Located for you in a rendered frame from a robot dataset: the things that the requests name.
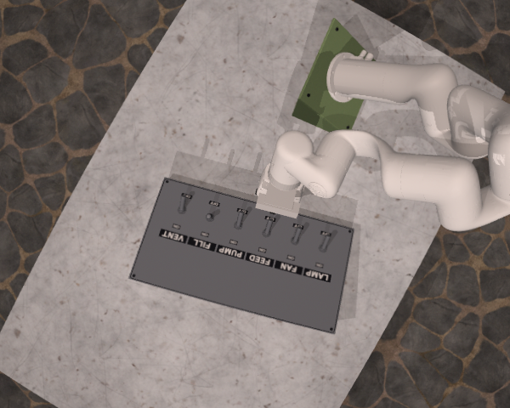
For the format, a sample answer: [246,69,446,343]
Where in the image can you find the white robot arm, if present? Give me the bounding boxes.
[255,50,510,231]

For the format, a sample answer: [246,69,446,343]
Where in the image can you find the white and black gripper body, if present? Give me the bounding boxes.
[257,164,304,203]

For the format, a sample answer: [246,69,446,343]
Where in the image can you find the grey switch console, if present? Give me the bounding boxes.
[129,178,354,335]

